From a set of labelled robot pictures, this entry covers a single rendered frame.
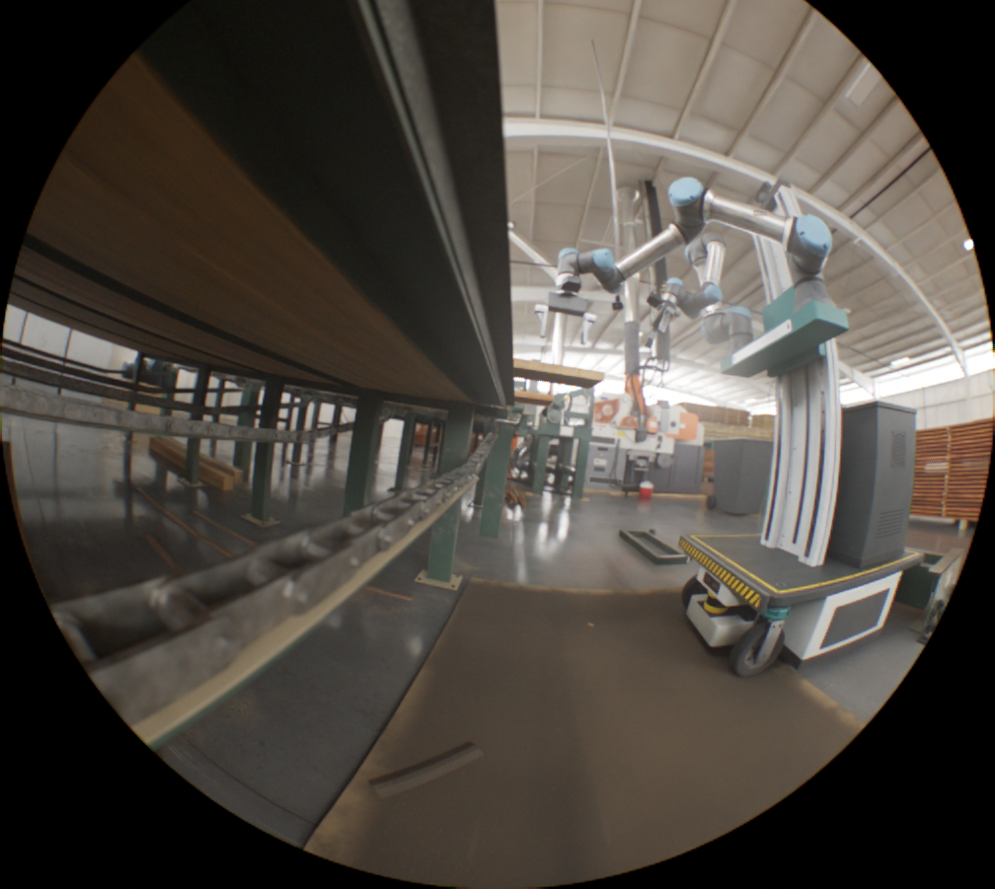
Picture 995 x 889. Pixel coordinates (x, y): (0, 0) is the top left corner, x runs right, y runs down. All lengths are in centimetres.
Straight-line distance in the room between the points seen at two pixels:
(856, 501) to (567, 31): 655
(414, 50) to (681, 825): 92
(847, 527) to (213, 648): 137
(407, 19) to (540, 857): 84
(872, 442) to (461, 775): 135
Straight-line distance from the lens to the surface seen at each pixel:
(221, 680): 17
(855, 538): 130
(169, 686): 16
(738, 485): 430
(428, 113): 20
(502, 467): 206
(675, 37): 687
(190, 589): 19
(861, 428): 130
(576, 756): 80
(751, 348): 129
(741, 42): 731
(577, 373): 93
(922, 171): 1195
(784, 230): 106
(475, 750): 76
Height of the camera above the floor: 64
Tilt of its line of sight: 9 degrees up
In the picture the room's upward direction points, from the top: 8 degrees clockwise
